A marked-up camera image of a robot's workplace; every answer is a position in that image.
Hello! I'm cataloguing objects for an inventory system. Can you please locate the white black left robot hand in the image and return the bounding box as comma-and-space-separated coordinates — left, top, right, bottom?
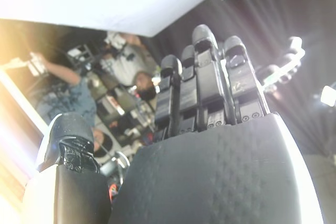
23, 24, 325, 224

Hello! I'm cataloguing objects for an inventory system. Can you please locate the person in white shirt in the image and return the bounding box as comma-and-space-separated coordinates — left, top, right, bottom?
99, 31, 158, 101

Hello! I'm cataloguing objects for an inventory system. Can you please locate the person in blue shirt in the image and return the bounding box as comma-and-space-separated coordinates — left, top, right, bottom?
28, 50, 116, 161

